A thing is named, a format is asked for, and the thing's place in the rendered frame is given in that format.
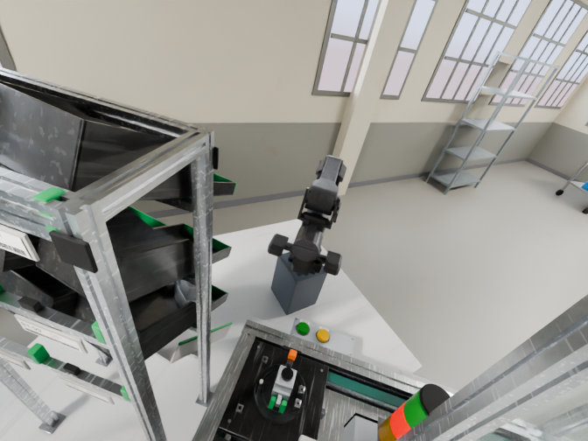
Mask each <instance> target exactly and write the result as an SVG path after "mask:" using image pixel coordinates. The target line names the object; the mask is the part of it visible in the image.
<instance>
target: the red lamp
mask: <svg viewBox="0 0 588 441"><path fill-rule="evenodd" d="M406 402H407V401H406ZM406 402H405V403H406ZM405 403H404V404H405ZM404 404H403V405H402V406H401V407H400V408H398V409H397V410H396V411H395V412H394V413H393V414H392V416H391V418H390V426H391V430H392V432H393V434H394V436H395V438H396V439H398V438H399V437H401V436H402V435H404V434H405V433H406V432H408V431H409V430H410V427H409V425H408V423H407V421H406V419H405V416H404V412H403V408H404Z"/></svg>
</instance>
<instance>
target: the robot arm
mask: <svg viewBox="0 0 588 441"><path fill-rule="evenodd" d="M343 161H344V160H342V159H341V158H339V157H334V156H330V155H329V156H325V158H323V159H320V160H319V162H318V167H317V170H316V175H318V176H317V179H316V180H313V181H312V183H311V187H310V188H308V187H307V188H306V191H305V194H304V198H303V202H302V205H301V207H300V210H299V214H298V217H297V219H298V220H301V221H302V225H301V227H300V228H299V230H298V232H297V236H296V239H295V241H294V243H290V242H288V240H289V237H287V236H284V235H281V234H274V236H273V238H272V239H271V241H270V243H269V246H268V253H269V254H272V255H273V256H281V255H282V253H283V251H284V250H287V251H290V257H289V259H288V261H289V262H291V263H292V265H291V270H292V271H294V272H297V276H298V277H300V276H301V275H302V274H303V275H305V276H309V275H310V274H313V275H315V273H319V272H320V270H321V268H322V264H324V265H325V266H324V268H323V270H324V272H325V273H328V274H331V275H334V276H337V275H338V274H339V271H340V265H341V261H342V255H341V254H338V253H335V252H332V251H330V250H328V252H327V255H321V254H320V253H321V251H322V249H321V243H322V240H323V236H324V232H325V229H326V228H328V229H331V227H332V224H333V222H334V223H335V222H336V220H337V217H338V213H339V210H340V205H341V202H340V197H338V193H339V184H340V182H341V183H342V181H343V179H344V177H345V173H346V170H347V167H346V166H345V165H344V164H343ZM305 203H306V204H305ZM304 207H305V208H306V209H308V210H307V211H306V212H303V209H304ZM302 212H303V213H302ZM327 215H329V216H330V215H332V218H331V220H329V219H327Z"/></svg>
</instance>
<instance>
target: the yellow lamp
mask: <svg viewBox="0 0 588 441"><path fill-rule="evenodd" d="M391 416H392V415H391ZM391 416H389V417H388V418H387V419H386V420H385V421H384V422H383V423H382V424H381V425H380V428H379V439H380V441H396V438H395V436H394V434H393V432H392V430H391V426H390V418H391Z"/></svg>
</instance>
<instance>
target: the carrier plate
mask: <svg viewBox="0 0 588 441"><path fill-rule="evenodd" d="M288 355H289V352H288V351H285V350H283V349H281V348H278V347H275V346H272V345H269V344H266V343H264V342H261V341H259V340H257V339H255V340H254V343H253V345H252V347H251V349H250V351H249V354H248V358H247V359H246V362H245V364H244V366H243V369H242V371H241V374H240V376H239V379H238V381H237V383H236V385H235V387H234V391H233V394H232V395H231V398H230V400H229V402H228V405H227V408H226V410H225V412H224V415H223V417H222V419H221V421H220V425H219V431H223V432H225V433H227V434H229V435H231V436H234V437H236V438H239V439H242V440H244V441H298V439H299V437H300V436H301V435H304V436H307V437H308V438H312V439H315V440H318V434H319V425H320V418H321V413H322V408H323V402H324V397H325V392H326V381H327V376H328V370H329V367H328V366H326V365H323V364H321V363H318V362H316V361H313V360H309V359H306V358H305V357H302V356H299V355H297V356H296V359H295V360H294V361H293V364H292V368H294V369H295V370H297V371H298V372H299V374H300V375H301V376H302V378H303V380H304V384H305V386H306V401H305V404H304V407H303V409H302V411H301V412H300V414H299V415H298V417H297V418H295V419H294V420H293V421H291V422H289V423H285V424H276V423H271V422H269V421H268V420H266V419H265V418H264V417H263V416H262V415H261V414H260V413H259V411H258V409H257V407H256V404H255V399H254V391H255V386H256V381H257V379H258V377H259V375H260V374H261V372H262V371H263V370H264V369H266V368H268V367H270V366H272V365H276V364H284V365H286V363H287V360H288ZM263 356H266V357H269V358H268V360H267V363H263V362H262V358H263ZM238 403H239V404H241V405H244V408H243V410H242V413H239V412H236V408H237V405H238Z"/></svg>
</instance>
